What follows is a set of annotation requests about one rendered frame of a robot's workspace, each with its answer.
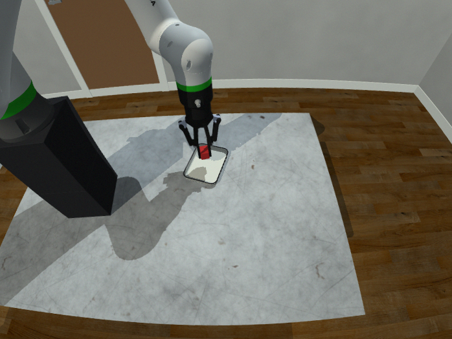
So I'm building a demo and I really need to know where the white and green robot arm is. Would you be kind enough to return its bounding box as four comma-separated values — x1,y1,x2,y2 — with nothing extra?
0,0,213,143

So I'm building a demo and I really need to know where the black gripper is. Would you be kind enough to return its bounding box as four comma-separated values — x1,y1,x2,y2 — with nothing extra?
178,103,221,159

